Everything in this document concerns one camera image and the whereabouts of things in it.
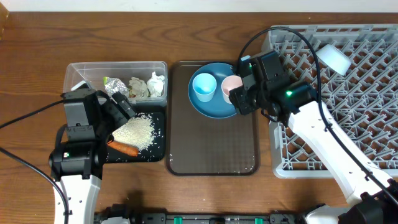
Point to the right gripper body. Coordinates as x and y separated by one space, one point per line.
263 93

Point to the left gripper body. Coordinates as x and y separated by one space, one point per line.
99 130

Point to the pink cup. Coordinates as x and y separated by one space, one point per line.
228 84

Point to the white tissue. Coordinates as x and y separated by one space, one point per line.
155 85
138 88

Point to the white rice pile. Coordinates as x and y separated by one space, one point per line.
138 132

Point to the foil wrapper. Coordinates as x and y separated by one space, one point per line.
113 85

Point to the orange carrot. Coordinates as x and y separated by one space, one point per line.
124 148

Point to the light blue cup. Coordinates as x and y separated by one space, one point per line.
204 86

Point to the light blue bowl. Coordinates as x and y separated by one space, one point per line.
334 58

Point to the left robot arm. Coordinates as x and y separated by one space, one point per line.
80 151

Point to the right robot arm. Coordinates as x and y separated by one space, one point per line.
370 192

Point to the grey dishwasher rack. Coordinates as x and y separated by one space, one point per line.
364 101

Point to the dark blue plate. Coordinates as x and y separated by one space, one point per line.
217 108

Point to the clear plastic bin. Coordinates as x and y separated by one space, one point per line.
93 73

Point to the black plastic tray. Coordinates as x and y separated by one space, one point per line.
154 152

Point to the brown serving tray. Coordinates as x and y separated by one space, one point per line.
199 145

